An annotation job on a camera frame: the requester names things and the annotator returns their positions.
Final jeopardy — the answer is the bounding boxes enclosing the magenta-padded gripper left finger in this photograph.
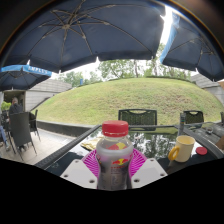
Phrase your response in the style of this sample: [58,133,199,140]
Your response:
[59,148,101,190]

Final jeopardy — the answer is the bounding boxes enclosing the flat round red coaster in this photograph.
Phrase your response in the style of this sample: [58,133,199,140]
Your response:
[195,146,208,156]

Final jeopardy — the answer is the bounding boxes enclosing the cream mug with yellow handle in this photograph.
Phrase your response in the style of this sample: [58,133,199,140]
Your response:
[167,134,196,163]

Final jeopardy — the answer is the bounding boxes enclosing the navy umbrella with light-blue edge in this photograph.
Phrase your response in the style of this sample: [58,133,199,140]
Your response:
[159,13,224,82]

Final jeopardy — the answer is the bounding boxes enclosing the yellow crumpled packet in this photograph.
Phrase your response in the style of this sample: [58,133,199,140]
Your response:
[79,135,103,151]

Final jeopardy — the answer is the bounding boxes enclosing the person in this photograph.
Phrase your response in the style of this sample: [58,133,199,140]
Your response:
[8,96,24,116]
[0,124,9,149]

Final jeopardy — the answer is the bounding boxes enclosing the grey-roofed building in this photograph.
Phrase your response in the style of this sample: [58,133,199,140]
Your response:
[190,73,224,104]
[3,78,73,112]

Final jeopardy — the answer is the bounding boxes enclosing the dark wicker chair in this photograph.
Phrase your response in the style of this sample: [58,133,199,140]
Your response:
[29,109,42,141]
[8,111,38,158]

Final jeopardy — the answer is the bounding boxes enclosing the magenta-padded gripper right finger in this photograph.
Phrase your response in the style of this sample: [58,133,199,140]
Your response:
[129,148,169,189]

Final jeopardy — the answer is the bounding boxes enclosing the large navy patio umbrella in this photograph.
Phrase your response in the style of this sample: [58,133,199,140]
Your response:
[0,0,167,74]

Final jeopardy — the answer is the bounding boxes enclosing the brown paper bag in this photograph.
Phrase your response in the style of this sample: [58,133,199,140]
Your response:
[215,136,224,150]

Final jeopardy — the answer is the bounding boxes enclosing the red-capped drink bottle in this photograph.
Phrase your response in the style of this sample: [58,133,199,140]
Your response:
[95,120,135,191]

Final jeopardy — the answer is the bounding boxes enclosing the grey upright tube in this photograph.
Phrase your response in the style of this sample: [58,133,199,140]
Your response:
[179,112,186,128]

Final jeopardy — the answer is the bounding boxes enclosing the navy umbrella with blue band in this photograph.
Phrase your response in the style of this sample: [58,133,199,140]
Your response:
[0,64,53,92]

